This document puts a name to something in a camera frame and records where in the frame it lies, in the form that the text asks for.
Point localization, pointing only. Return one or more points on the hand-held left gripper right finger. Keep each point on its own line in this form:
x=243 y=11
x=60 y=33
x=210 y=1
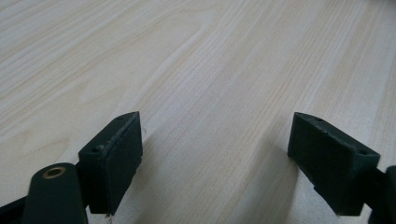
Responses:
x=330 y=168

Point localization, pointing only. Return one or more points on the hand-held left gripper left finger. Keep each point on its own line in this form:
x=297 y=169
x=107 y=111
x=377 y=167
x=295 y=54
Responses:
x=115 y=168

